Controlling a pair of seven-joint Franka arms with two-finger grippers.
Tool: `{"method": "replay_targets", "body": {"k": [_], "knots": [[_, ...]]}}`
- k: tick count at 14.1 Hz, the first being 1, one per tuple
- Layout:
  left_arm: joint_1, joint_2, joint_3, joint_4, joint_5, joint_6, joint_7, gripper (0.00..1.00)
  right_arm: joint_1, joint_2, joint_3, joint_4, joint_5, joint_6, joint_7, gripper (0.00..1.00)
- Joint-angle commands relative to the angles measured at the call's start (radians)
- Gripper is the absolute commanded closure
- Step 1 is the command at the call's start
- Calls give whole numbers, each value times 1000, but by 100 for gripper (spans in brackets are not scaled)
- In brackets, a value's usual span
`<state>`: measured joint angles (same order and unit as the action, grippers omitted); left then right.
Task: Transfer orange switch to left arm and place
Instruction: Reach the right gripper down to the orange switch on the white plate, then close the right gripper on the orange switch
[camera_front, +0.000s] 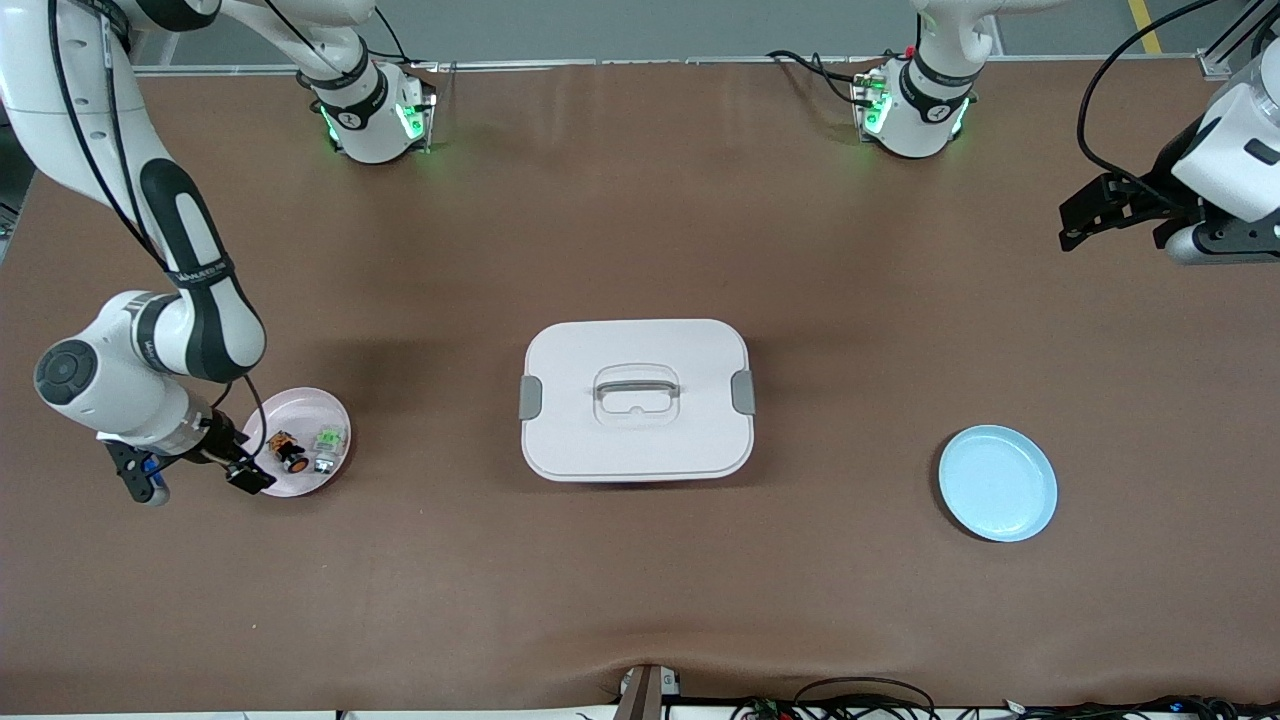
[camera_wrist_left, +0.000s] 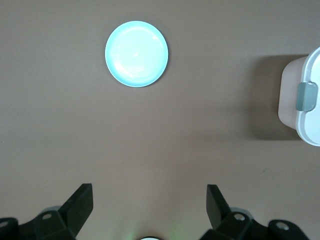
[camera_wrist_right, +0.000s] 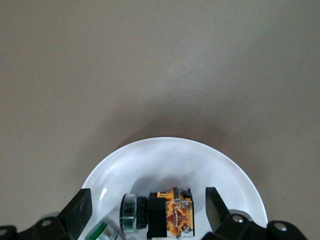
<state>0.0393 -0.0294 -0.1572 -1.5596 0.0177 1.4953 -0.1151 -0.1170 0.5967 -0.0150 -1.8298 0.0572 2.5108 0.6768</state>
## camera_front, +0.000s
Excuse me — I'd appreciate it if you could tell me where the white lidded storage box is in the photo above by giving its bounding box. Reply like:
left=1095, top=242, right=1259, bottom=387
left=518, top=318, right=757, bottom=484

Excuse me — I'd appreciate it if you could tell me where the pink round plate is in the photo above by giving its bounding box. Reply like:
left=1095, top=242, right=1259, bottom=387
left=243, top=386, right=353, bottom=499

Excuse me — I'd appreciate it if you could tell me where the light blue round plate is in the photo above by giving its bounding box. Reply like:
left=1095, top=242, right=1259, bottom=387
left=937, top=424, right=1059, bottom=544

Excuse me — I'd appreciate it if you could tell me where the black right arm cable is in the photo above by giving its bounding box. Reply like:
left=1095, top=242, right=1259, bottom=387
left=45, top=0, right=269, bottom=471

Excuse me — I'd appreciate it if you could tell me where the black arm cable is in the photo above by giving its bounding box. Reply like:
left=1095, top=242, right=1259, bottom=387
left=1077, top=0, right=1221, bottom=201
left=45, top=0, right=269, bottom=471

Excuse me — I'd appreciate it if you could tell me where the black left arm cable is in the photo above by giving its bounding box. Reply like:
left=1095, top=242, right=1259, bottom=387
left=1077, top=0, right=1221, bottom=201

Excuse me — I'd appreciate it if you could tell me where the aluminium frame profile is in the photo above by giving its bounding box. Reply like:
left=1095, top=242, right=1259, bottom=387
left=1198, top=20, right=1261, bottom=79

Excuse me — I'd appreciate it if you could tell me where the black base power cable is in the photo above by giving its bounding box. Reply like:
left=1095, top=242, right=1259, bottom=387
left=370, top=8, right=441, bottom=71
left=766, top=48, right=871, bottom=109

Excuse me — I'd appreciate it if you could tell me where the grey camera stand post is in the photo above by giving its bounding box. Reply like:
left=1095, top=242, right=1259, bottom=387
left=615, top=663, right=683, bottom=720

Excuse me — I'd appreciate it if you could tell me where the tangled cable bundle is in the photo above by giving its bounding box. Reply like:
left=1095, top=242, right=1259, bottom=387
left=1000, top=693, right=1280, bottom=720

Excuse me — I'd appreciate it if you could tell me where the black looped cable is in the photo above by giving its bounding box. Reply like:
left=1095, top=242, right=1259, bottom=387
left=793, top=677, right=938, bottom=720

